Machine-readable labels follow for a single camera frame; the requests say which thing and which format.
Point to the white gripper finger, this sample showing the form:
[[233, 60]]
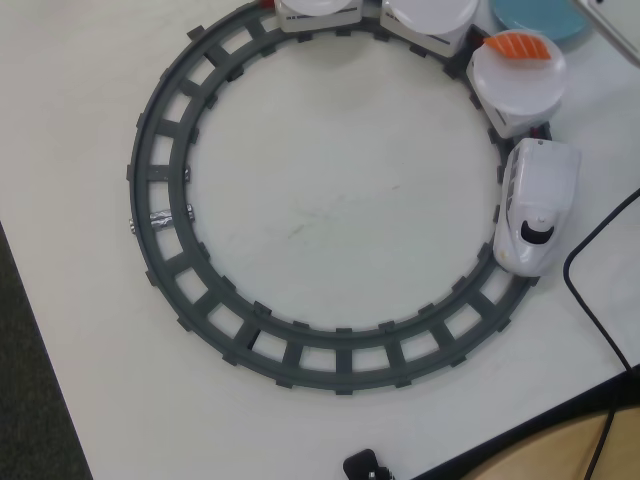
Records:
[[617, 25]]

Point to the blue round dish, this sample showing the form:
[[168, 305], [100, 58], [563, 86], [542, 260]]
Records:
[[540, 22]]

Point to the orange salmon toy sushi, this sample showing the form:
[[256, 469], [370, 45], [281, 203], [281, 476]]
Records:
[[520, 45]]

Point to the white Shinkansen toy locomotive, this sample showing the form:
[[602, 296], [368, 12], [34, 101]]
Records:
[[542, 185]]

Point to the white round plate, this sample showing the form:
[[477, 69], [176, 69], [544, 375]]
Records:
[[515, 85], [430, 12], [315, 5]]

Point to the red train coupler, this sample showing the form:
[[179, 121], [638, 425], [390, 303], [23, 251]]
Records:
[[537, 131], [266, 3], [475, 36]]

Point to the light wooden desk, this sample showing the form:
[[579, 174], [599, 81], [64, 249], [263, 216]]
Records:
[[550, 450]]

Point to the grey circular toy train track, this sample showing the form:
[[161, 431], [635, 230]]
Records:
[[344, 360]]

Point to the small metal track clip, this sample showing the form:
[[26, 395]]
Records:
[[131, 225], [188, 174], [190, 211]]

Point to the silver tape patch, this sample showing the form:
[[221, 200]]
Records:
[[161, 220]]

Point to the black plastic clamp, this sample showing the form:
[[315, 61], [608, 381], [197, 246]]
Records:
[[362, 462]]

